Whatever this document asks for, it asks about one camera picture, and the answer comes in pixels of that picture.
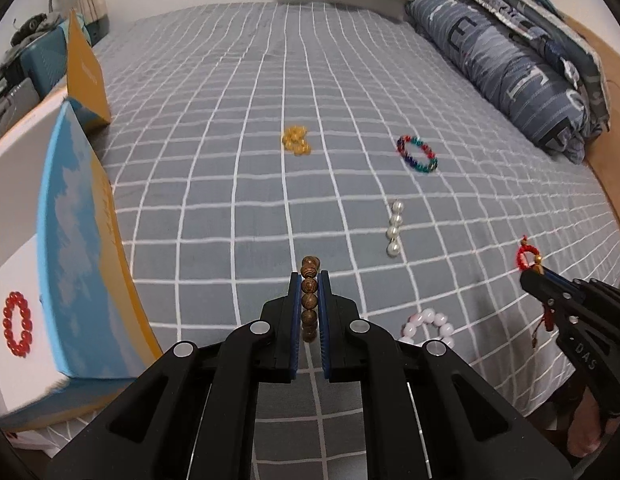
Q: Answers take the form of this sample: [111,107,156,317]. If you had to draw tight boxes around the grey hard case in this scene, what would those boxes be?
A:
[0,77,40,136]

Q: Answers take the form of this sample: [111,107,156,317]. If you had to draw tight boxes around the beige side curtain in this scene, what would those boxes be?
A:
[78,0,110,46]

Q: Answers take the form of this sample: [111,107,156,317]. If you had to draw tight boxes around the teal suitcase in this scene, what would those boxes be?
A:
[19,27,67,99]

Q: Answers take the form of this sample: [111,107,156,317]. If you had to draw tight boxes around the wooden headboard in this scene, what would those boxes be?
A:
[565,15,620,227]

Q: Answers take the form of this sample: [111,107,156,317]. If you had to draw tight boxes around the pink bead bracelet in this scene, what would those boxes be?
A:
[397,308,457,350]

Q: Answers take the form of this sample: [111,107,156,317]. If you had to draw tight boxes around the blue yellow cardboard shoebox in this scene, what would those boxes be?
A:
[0,22,161,432]

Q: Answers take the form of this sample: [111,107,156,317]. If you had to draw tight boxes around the brown wooden bead bracelet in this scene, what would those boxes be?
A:
[299,254,323,344]

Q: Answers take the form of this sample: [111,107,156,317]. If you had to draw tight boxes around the right hand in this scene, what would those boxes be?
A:
[567,389,616,458]

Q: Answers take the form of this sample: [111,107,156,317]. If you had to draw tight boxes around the red cord bracelet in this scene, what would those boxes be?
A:
[515,235,556,348]

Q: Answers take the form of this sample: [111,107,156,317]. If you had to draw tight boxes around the grey checked bed sheet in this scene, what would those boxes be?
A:
[92,3,620,415]

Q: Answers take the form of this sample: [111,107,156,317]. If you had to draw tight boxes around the blue folded duvet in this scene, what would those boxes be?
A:
[406,0,601,164]

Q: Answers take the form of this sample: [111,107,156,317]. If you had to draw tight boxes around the red bead bracelet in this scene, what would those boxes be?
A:
[1,290,33,360]

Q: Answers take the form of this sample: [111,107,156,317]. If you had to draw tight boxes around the patterned pillow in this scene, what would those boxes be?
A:
[431,0,612,126]

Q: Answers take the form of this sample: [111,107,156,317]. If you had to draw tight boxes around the white pearl bracelet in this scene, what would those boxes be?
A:
[385,199,407,259]

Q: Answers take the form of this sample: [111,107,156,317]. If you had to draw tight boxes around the yellow amber bead bracelet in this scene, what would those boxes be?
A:
[280,124,314,157]

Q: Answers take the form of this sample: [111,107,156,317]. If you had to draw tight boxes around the multicolour bead bracelet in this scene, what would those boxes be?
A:
[395,134,439,175]

